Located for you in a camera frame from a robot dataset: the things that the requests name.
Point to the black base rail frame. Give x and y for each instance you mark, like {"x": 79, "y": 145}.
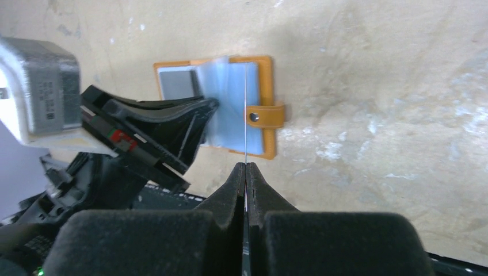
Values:
{"x": 156, "y": 198}

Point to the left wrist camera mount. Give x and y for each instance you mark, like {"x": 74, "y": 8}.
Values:
{"x": 41, "y": 97}

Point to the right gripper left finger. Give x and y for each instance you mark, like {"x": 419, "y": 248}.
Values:
{"x": 152, "y": 243}

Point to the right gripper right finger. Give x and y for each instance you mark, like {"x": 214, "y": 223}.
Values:
{"x": 286, "y": 241}

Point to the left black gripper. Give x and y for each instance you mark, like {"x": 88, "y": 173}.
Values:
{"x": 154, "y": 140}

